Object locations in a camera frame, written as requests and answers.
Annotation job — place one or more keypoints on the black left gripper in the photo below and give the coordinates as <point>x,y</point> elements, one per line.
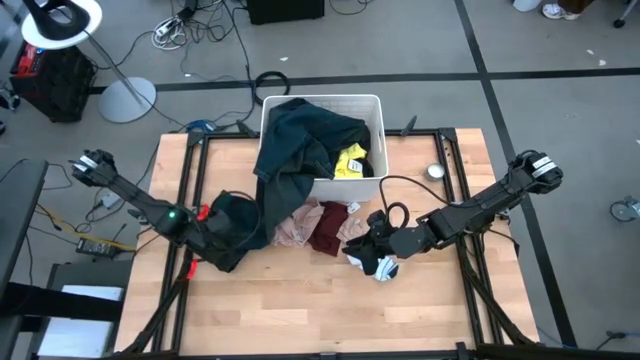
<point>220,252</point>

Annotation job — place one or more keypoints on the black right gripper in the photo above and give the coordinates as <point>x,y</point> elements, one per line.
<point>382,232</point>

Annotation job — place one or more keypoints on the white grey striped sock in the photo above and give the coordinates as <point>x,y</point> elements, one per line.
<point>386,271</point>

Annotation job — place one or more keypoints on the maroon garment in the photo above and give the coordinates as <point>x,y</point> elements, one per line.
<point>327,230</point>

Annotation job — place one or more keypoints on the pink garment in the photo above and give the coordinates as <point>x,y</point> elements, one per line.
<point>297,225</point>

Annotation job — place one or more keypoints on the yellow garment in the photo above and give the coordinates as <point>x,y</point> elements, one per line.
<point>345,167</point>

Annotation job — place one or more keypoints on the dark navy garment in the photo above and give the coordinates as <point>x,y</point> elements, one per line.
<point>352,134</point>

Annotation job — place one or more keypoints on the dark green garment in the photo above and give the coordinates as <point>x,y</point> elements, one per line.
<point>290,145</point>

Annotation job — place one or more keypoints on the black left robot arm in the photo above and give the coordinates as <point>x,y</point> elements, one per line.
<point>130,192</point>

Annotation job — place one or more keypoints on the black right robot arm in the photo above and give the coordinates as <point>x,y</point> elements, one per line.
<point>480,205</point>

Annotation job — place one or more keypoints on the red clamp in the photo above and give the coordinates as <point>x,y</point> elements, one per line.
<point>202,212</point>
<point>191,270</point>

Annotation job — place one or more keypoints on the small white tag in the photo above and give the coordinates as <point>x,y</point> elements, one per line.
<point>354,207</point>

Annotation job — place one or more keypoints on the white perforated plastic basket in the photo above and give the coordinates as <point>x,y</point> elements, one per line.
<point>345,192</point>

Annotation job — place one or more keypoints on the small patterned bowl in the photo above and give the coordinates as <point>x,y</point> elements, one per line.
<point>435,172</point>

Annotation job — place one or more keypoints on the grey power adapter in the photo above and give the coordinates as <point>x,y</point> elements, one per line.
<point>110,201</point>

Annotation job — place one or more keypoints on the black power adapter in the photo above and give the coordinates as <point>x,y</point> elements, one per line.
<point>97,246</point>

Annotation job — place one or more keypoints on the grey cabinet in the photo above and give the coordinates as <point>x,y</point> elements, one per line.
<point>95,272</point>

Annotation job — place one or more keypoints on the black desk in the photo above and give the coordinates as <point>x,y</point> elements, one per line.
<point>20,210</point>

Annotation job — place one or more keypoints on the black crate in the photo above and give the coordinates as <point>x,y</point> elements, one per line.
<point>60,85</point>

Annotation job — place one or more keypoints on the white power strip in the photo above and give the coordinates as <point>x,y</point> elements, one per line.
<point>165,27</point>

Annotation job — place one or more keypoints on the black box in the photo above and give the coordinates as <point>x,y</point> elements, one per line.
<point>285,10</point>

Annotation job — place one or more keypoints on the grey caster wheel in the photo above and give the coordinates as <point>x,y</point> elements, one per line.
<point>622,210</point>

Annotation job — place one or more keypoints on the red tool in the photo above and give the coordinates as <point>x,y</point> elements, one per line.
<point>27,57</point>

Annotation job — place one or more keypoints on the black curved object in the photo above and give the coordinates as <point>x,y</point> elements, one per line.
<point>50,25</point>

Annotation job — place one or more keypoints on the white round object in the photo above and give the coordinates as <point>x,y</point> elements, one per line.
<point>527,4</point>

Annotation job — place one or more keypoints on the person's shoe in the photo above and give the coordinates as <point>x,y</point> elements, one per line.
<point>557,11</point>

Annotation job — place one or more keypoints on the person's leg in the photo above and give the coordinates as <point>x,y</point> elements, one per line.
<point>575,5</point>

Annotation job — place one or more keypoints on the chair caster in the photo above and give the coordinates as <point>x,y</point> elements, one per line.
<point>619,22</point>

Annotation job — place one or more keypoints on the black metal table frame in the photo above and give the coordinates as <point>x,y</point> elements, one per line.
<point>196,165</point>

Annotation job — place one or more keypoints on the black bracket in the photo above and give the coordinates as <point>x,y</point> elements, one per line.
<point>245,127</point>
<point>409,125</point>

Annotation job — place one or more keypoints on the white round pedestal stand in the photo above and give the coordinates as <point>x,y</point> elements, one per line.
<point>127,100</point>

